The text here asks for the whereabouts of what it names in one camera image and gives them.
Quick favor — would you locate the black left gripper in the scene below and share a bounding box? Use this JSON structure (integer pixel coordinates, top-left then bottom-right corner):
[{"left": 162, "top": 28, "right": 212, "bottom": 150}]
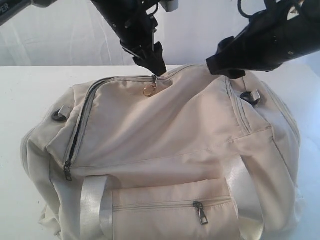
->
[{"left": 92, "top": 0, "right": 167, "bottom": 75}]

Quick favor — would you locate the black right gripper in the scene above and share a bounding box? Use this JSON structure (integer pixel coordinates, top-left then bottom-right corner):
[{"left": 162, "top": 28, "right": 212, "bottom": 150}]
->
[{"left": 206, "top": 0, "right": 320, "bottom": 80}]

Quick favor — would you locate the metal ring zipper pull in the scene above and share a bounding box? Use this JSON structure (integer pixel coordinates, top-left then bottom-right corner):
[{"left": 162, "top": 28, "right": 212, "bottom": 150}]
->
[{"left": 143, "top": 75, "right": 158, "bottom": 97}]

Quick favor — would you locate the beige duffel bag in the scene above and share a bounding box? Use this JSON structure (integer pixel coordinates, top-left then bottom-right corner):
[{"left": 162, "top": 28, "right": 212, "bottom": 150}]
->
[{"left": 21, "top": 65, "right": 303, "bottom": 240}]

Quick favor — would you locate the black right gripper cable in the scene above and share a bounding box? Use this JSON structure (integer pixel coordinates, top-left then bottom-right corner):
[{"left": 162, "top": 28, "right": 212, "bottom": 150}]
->
[{"left": 236, "top": 0, "right": 268, "bottom": 20}]

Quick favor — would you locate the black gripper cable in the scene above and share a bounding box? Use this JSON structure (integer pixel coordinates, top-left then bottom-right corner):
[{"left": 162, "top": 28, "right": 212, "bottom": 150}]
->
[
  {"left": 139, "top": 4, "right": 160, "bottom": 21},
  {"left": 236, "top": 0, "right": 268, "bottom": 20}
]

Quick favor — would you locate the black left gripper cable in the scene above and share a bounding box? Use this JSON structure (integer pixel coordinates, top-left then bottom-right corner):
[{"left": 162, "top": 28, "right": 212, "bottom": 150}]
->
[{"left": 139, "top": 4, "right": 160, "bottom": 21}]

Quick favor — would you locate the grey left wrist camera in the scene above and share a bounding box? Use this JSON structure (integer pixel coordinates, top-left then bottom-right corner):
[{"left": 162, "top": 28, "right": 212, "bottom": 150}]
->
[{"left": 159, "top": 0, "right": 179, "bottom": 13}]

